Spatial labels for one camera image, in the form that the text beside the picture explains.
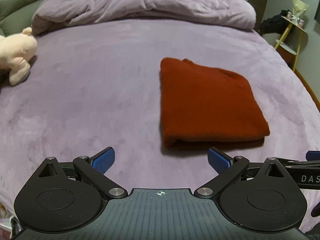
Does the rust red knit cardigan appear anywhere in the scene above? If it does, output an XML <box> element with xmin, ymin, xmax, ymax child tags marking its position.
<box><xmin>160</xmin><ymin>57</ymin><xmax>270</xmax><ymax>148</ymax></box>

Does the dark clothes pile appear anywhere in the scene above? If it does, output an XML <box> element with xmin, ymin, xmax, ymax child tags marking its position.
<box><xmin>259</xmin><ymin>10</ymin><xmax>290</xmax><ymax>36</ymax></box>

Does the yellow legged side table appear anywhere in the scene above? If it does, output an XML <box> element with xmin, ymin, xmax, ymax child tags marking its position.
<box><xmin>274</xmin><ymin>16</ymin><xmax>308</xmax><ymax>72</ymax></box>

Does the purple rolled duvet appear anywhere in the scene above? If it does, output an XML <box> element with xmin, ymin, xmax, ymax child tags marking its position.
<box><xmin>31</xmin><ymin>0</ymin><xmax>256</xmax><ymax>36</ymax></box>

